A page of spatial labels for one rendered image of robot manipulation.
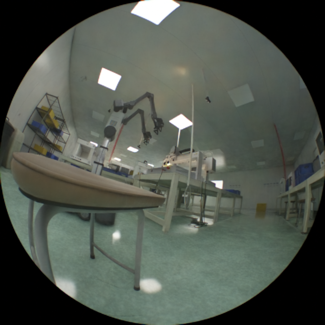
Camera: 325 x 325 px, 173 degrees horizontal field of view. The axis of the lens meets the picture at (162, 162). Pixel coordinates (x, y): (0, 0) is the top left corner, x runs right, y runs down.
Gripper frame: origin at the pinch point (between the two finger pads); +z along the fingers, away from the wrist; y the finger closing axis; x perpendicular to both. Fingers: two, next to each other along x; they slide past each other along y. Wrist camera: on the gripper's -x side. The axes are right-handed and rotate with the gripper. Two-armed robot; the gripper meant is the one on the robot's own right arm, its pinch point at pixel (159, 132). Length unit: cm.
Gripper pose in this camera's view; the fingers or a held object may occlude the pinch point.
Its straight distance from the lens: 141.6
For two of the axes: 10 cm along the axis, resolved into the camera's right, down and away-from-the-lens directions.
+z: 2.8, 9.6, -0.5
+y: -4.6, 1.7, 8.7
